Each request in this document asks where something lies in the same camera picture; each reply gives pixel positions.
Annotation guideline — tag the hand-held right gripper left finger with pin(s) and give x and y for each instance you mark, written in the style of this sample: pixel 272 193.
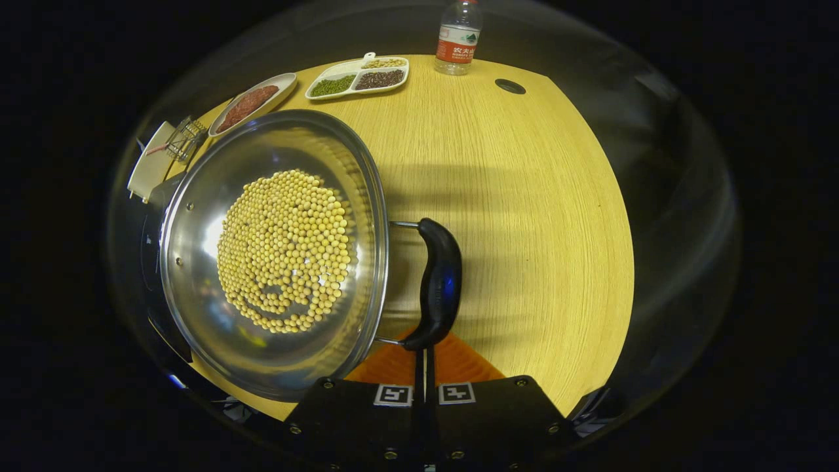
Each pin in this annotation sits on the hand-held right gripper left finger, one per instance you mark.
pixel 354 419

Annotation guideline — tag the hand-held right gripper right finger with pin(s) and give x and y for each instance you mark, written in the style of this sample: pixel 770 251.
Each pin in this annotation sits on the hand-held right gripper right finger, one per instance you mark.
pixel 498 419

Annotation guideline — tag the black induction cooktop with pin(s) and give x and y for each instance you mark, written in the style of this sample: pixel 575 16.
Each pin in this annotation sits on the black induction cooktop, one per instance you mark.
pixel 152 262

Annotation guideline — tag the pile of yellow soybeans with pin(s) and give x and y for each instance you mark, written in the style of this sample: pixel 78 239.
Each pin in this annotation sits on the pile of yellow soybeans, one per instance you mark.
pixel 285 249

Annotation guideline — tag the white toaster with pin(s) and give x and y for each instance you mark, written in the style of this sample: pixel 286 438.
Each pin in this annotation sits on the white toaster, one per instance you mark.
pixel 149 170

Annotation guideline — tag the raw red meat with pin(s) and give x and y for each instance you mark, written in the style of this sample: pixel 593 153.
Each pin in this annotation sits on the raw red meat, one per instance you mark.
pixel 246 108

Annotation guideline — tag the round white plate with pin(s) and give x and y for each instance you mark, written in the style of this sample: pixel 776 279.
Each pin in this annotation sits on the round white plate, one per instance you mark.
pixel 278 88

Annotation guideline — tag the white divided bean dish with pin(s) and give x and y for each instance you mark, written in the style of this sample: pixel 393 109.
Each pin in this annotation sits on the white divided bean dish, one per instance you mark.
pixel 357 72

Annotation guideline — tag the clear water bottle red label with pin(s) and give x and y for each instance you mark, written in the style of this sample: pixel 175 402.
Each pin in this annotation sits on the clear water bottle red label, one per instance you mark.
pixel 457 46

